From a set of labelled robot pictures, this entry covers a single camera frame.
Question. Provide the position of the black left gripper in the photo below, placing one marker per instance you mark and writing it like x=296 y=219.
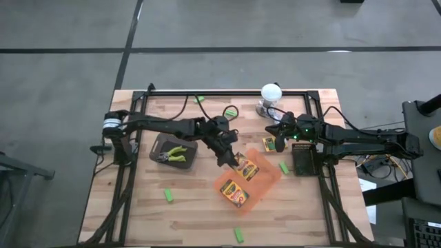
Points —
x=220 y=134

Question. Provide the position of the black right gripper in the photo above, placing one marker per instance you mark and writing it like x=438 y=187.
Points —
x=306 y=132

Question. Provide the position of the yellow green crayon box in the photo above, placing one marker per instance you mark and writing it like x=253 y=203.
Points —
x=247 y=168
x=268 y=143
x=234 y=193

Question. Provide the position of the orange translucent plastic bin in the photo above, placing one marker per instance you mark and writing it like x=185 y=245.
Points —
x=265 y=175

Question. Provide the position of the dark grey plastic bin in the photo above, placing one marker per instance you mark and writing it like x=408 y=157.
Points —
x=172 y=139

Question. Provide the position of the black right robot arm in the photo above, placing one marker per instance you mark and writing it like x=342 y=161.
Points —
x=361 y=139

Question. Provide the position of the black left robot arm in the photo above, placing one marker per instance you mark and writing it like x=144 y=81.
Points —
x=162 y=125

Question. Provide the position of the white dome lamp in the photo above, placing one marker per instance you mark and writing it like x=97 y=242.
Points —
x=271 y=92

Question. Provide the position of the white paper sheet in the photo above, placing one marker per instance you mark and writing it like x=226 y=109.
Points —
x=367 y=186

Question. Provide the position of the black floor beam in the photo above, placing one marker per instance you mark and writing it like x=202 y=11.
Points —
x=389 y=193

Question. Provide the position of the dark grey desk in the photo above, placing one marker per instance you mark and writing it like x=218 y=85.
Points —
x=422 y=165

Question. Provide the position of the black floor box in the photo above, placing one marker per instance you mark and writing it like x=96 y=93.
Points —
x=352 y=1

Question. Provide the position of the black pole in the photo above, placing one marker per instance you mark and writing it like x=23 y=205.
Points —
x=430 y=105

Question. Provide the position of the yellow round object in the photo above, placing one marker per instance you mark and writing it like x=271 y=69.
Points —
x=437 y=137

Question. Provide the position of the black keyboard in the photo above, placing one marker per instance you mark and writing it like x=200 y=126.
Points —
x=425 y=236

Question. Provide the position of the grey metal stand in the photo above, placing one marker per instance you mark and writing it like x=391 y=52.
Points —
x=20 y=168

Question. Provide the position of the black aluminium rig frame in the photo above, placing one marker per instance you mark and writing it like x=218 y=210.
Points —
x=241 y=93

